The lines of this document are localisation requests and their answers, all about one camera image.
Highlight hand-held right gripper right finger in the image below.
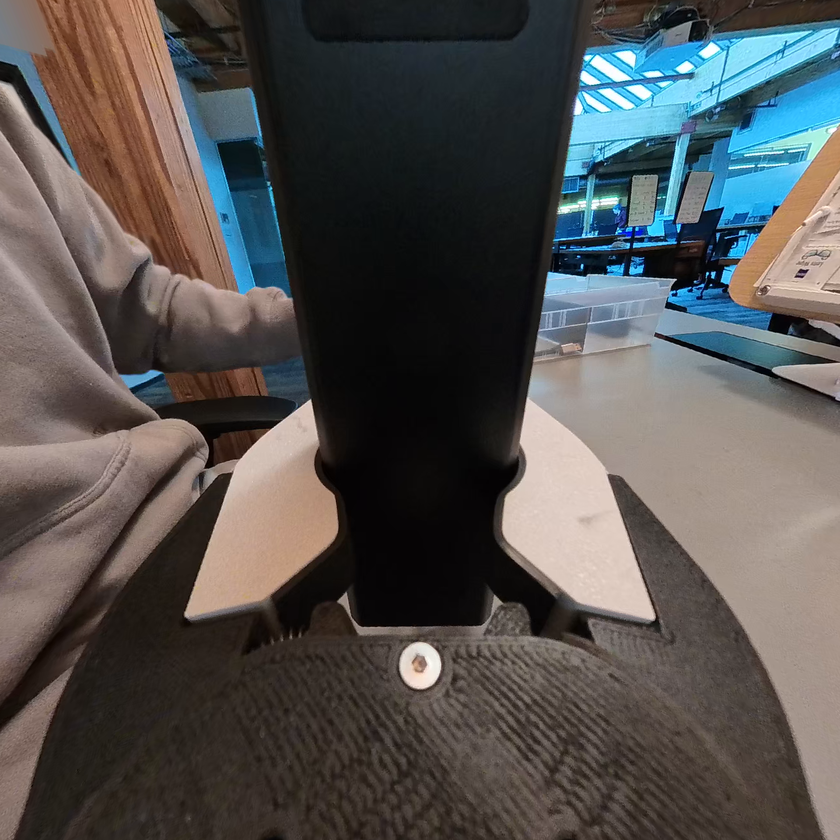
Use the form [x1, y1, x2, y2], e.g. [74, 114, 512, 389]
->
[486, 400, 658, 637]

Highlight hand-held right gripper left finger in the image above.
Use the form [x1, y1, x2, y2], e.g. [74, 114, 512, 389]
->
[184, 402, 355, 641]

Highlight black rectangular device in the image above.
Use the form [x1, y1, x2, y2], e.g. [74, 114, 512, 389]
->
[238, 0, 595, 627]

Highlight person's left forearm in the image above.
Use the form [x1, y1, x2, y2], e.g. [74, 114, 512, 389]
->
[151, 262, 303, 376]

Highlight black chair armrest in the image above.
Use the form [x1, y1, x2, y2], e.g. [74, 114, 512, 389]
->
[154, 395, 298, 455]

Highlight clear plastic bin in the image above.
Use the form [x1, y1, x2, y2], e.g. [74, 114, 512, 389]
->
[535, 272, 677, 362]

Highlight person in grey hoodie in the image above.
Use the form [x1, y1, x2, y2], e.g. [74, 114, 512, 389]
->
[0, 82, 211, 723]

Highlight black desk mat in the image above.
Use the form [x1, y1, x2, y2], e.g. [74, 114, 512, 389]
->
[655, 330, 840, 378]

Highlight white stand base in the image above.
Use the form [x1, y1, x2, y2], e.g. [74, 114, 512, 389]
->
[771, 362, 840, 401]

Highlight wooden office desk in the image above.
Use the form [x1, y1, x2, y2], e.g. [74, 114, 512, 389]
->
[554, 239, 706, 278]

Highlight black office chair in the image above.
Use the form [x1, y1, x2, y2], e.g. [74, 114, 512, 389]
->
[676, 209, 726, 298]

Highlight tilted wooden board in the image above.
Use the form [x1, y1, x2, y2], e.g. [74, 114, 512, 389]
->
[728, 128, 840, 324]

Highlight whiteboard on stand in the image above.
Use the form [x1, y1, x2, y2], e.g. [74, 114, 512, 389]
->
[626, 174, 659, 227]
[675, 172, 715, 225]

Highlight white printed sheet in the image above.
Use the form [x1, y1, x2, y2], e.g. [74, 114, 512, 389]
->
[755, 190, 840, 298]

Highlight person's grey pants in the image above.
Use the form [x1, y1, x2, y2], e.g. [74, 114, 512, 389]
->
[0, 459, 238, 840]

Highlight wooden pillar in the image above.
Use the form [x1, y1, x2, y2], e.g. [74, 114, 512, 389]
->
[33, 0, 270, 463]

